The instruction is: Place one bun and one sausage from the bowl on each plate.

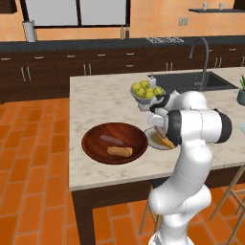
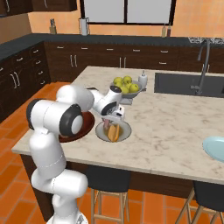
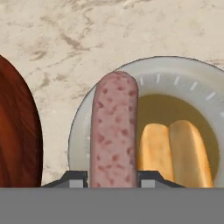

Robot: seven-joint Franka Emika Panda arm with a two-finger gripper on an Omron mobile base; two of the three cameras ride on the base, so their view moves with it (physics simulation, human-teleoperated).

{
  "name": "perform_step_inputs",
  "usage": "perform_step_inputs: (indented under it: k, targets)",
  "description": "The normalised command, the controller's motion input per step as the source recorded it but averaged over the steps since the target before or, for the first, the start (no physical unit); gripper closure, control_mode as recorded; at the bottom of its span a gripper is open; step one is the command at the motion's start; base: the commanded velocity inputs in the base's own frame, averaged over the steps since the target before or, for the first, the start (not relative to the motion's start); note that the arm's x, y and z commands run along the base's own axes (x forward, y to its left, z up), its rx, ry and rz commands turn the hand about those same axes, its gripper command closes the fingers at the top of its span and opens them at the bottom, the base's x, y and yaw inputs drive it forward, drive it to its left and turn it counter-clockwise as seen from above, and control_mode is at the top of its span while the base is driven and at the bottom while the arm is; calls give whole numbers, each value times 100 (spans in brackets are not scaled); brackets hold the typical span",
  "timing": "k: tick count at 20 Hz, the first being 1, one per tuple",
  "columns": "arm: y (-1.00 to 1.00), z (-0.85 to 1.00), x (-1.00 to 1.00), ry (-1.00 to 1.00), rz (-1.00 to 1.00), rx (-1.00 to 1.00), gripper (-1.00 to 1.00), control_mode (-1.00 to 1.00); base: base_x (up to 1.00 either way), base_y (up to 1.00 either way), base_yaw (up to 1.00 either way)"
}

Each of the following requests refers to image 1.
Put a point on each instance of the wooden stool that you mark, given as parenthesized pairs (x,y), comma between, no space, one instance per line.
(147,207)
(231,191)

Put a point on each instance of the dark wall cabinet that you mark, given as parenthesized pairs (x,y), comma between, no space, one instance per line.
(239,4)
(7,5)

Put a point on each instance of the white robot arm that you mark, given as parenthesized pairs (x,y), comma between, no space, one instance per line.
(188,178)

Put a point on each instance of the grey wall outlet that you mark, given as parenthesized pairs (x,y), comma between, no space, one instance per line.
(183,21)

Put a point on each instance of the dark sink basin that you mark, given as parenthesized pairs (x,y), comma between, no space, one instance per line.
(185,80)

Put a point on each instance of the dark wall shelf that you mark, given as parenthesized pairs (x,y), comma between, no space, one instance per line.
(217,11)

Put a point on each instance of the dark wooden kitchen island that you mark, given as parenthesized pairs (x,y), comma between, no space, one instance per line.
(111,194)

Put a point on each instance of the brown sausage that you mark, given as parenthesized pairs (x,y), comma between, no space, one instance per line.
(111,140)
(159,131)

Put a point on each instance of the potted green plant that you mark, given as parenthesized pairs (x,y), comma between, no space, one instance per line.
(241,95)

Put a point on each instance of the dark glass bottle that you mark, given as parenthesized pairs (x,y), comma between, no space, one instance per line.
(127,32)

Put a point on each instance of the pale glass bottle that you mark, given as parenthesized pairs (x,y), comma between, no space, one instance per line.
(122,33)

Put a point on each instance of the black framed window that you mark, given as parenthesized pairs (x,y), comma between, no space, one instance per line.
(76,12)

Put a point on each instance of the dark brown cupboard run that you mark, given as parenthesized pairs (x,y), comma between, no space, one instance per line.
(57,70)

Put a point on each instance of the tan hot dog bun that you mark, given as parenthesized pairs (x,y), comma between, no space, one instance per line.
(119,151)
(166,142)

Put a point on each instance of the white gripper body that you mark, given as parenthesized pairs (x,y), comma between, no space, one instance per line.
(156,121)

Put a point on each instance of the white soap dispenser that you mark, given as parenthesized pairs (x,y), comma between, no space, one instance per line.
(152,81)

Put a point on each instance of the black hob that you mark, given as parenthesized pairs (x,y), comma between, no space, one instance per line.
(166,40)

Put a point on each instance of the white paper towel roll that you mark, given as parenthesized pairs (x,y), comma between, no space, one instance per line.
(29,31)

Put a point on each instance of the white cup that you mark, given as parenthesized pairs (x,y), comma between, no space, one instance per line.
(205,6)
(221,6)

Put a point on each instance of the dark wooden bowl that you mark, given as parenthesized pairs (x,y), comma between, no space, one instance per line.
(95,150)

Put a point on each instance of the grey fruit bowl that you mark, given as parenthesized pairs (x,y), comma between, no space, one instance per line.
(143,99)

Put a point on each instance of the white plate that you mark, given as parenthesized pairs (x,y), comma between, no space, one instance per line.
(152,140)

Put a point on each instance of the grey curved tap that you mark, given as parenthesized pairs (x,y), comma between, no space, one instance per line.
(204,60)

